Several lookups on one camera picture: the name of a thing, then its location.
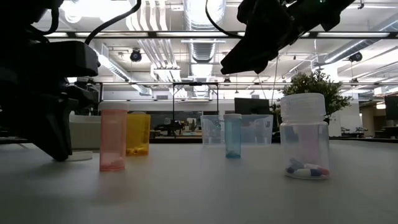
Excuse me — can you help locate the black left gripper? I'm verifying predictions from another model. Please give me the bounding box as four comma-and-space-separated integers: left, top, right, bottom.
0, 40, 102, 162

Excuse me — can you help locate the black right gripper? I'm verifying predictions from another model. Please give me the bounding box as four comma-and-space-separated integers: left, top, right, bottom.
220, 0, 315, 75

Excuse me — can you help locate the salmon pink pill bottle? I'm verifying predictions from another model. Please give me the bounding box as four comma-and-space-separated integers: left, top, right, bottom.
98, 101, 129, 172

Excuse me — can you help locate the amber pill bottle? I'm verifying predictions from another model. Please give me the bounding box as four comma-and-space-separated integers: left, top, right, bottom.
125, 111, 152, 157

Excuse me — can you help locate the teal translucent pill bottle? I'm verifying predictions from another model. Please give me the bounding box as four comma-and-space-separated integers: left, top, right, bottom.
223, 113, 243, 159

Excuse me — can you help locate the white opaque plastic bin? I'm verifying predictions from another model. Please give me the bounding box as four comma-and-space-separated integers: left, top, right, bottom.
68, 114, 102, 150

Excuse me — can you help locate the clear plastic bin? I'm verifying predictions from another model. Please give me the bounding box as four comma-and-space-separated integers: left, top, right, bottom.
200, 114, 274, 147

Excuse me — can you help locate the black computer monitor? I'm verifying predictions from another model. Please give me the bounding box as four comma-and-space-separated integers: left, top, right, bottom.
384, 95, 398, 121
234, 97, 271, 116

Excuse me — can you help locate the potted green plant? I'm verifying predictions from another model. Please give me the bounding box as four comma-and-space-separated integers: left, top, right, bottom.
281, 70, 354, 125

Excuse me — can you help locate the black ceiling spotlight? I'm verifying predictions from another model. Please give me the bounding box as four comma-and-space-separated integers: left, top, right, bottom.
348, 51, 363, 63
129, 48, 143, 63

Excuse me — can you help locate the grey table mat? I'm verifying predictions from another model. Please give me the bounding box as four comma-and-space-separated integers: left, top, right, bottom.
0, 138, 398, 224

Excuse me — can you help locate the distant black frame stand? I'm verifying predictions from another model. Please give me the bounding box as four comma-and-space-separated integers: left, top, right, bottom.
172, 82, 220, 138

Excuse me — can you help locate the silver ceiling air duct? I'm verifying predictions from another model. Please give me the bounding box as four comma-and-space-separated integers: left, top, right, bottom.
322, 12, 398, 65
183, 0, 226, 99

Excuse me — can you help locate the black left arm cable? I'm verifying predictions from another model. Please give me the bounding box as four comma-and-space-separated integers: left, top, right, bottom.
84, 0, 142, 45

